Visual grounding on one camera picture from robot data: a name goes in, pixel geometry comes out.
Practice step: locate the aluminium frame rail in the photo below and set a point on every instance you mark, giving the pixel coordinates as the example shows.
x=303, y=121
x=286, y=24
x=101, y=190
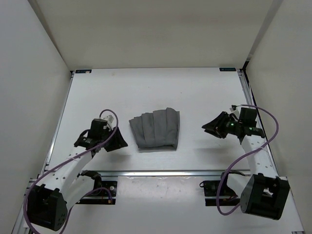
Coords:
x=247, y=92

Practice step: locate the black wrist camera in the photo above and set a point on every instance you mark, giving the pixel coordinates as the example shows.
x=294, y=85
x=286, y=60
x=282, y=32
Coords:
x=248, y=116
x=98, y=128

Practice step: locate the blue left corner label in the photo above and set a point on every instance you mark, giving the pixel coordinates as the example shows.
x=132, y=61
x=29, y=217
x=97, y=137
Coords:
x=83, y=71

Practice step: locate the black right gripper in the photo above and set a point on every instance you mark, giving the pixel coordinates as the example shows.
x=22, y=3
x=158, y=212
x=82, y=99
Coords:
x=215, y=124

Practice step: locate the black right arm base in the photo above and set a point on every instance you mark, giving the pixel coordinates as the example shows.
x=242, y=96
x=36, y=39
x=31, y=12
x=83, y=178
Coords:
x=232, y=189

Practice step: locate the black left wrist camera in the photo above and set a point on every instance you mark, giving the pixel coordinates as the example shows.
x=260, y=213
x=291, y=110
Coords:
x=98, y=128

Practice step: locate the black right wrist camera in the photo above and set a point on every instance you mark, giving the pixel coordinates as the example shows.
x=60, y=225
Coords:
x=248, y=116

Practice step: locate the grey pleated skirt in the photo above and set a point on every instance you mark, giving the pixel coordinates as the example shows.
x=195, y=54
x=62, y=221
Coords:
x=156, y=130

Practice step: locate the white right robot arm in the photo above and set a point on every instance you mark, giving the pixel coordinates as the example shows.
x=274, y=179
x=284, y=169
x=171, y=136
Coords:
x=250, y=182

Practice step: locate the blue corner label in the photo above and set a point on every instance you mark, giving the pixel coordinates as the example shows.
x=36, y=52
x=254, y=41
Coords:
x=227, y=69
x=83, y=71

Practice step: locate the blue right corner label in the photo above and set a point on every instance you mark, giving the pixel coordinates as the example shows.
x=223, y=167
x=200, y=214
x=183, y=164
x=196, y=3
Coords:
x=227, y=69

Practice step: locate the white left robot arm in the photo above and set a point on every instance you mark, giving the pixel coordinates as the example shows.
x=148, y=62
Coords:
x=50, y=199

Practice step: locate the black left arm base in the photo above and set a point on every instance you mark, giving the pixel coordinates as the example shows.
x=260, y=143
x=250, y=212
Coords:
x=104, y=192

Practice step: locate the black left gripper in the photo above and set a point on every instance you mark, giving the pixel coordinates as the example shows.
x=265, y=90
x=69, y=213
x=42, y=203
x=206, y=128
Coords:
x=118, y=142

